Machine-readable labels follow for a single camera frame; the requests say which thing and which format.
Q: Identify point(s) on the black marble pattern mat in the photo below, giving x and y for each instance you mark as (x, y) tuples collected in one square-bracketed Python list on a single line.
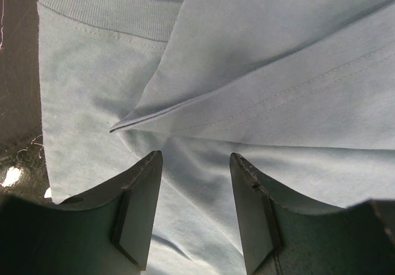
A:
[(23, 168)]

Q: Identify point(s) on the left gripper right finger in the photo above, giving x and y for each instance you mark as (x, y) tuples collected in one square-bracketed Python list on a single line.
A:
[(285, 232)]

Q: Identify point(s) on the grey blue t shirt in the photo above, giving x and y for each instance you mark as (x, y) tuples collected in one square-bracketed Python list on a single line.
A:
[(304, 89)]

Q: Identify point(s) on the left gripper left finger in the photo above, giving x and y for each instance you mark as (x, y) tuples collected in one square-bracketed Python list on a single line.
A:
[(104, 230)]

